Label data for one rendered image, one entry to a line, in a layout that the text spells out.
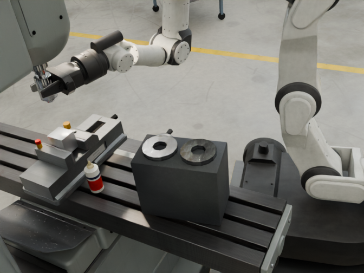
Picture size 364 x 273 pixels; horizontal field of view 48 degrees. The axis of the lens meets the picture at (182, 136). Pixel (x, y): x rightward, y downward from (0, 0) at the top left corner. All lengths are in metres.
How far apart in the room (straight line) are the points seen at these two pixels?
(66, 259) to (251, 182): 0.79
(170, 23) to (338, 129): 1.83
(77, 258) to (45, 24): 0.65
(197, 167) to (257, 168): 0.78
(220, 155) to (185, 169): 0.09
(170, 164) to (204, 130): 1.96
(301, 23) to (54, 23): 0.64
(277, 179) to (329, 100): 1.66
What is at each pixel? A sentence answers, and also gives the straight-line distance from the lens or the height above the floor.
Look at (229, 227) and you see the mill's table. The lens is 1.08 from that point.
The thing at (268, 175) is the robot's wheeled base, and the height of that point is 0.59.
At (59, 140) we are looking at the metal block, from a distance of 1.24.
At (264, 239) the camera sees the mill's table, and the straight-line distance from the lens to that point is 1.06.
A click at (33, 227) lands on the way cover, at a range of 1.29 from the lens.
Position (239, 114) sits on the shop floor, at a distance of 3.07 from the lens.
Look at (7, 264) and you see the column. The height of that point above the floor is 1.04.
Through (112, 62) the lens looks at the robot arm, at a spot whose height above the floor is 1.22.
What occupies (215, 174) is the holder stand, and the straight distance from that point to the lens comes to 0.95.
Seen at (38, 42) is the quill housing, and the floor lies 1.39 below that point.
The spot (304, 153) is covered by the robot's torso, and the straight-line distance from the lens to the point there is 1.48.
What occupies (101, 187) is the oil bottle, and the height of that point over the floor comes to 0.94.
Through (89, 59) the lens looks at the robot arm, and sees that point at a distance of 1.19.
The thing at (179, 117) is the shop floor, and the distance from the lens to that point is 3.09.
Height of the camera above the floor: 1.75
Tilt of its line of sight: 37 degrees down
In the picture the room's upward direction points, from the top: 7 degrees counter-clockwise
